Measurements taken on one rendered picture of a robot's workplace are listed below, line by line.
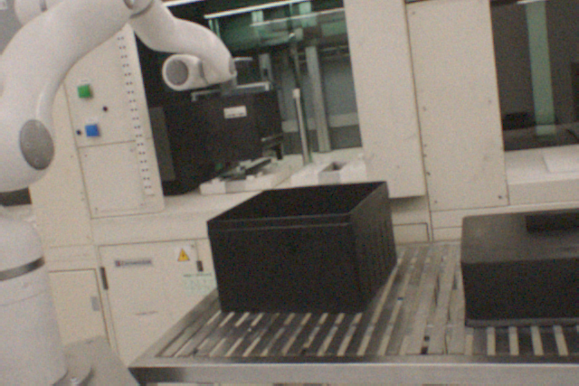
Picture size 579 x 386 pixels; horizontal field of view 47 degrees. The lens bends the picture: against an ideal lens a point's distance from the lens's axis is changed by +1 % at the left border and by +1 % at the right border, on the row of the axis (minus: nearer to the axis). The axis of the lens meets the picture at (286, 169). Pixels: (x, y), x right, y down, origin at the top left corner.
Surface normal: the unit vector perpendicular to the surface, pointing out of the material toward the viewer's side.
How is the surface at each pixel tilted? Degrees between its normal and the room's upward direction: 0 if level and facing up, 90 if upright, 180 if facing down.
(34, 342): 90
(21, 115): 54
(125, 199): 90
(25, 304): 90
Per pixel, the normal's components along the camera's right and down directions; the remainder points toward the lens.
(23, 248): 0.83, -0.12
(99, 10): 0.59, 0.31
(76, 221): -0.29, 0.18
